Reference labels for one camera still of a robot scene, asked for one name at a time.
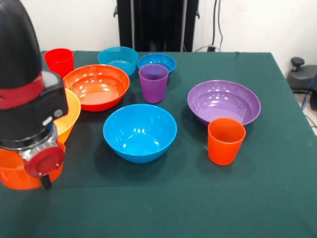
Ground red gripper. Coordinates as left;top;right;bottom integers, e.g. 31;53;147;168
24;146;65;191

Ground small orange bowl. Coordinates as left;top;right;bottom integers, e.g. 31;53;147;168
0;141;66;191

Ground purple cup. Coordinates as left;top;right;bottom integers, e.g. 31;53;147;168
138;63;170;104

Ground yellow bowl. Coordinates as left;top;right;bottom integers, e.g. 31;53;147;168
53;88;82;144

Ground large blue bowl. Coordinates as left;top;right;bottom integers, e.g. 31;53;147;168
103;104;178;165

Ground wide orange bowl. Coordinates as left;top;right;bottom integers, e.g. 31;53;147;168
63;64;130;113

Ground red cup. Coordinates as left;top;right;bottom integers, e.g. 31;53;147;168
43;48;74;79

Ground dark green tablecloth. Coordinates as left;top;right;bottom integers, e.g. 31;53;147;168
0;51;317;238

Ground teal bowl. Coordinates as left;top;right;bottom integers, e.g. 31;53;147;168
97;46;139;77

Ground small dark blue bowl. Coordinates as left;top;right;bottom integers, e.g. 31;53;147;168
137;53;177;75

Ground orange cup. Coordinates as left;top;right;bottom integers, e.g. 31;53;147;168
208;118;247;166

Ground wide purple bowl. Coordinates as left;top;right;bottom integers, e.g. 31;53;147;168
187;80;262;127

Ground black wall cable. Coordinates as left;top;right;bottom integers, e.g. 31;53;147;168
195;0;225;53

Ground blue cable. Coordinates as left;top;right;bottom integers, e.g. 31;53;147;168
300;70;317;111

